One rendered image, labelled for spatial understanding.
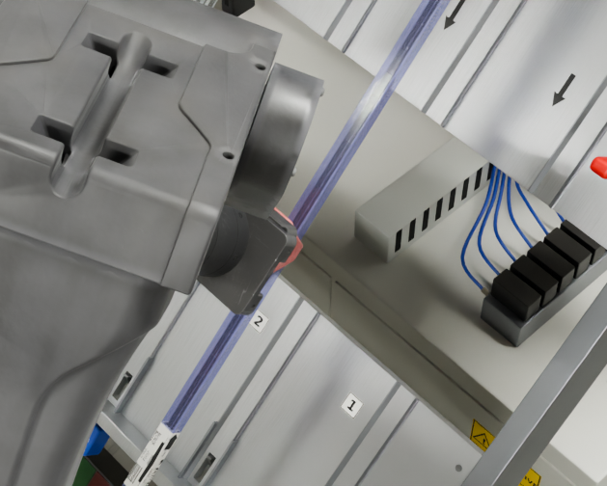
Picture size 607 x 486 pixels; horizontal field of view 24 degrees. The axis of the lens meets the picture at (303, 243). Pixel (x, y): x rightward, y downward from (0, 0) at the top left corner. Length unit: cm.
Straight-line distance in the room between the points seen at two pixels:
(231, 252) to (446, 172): 58
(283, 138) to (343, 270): 104
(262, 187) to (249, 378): 74
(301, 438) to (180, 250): 81
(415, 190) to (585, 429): 30
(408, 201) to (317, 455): 39
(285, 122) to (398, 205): 103
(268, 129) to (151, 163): 7
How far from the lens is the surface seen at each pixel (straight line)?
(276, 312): 115
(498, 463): 105
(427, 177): 147
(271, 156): 42
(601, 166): 93
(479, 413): 141
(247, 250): 93
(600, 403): 139
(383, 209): 144
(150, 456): 109
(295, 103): 42
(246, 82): 39
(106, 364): 36
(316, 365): 113
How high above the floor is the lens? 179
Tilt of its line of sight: 53 degrees down
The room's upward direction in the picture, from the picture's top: straight up
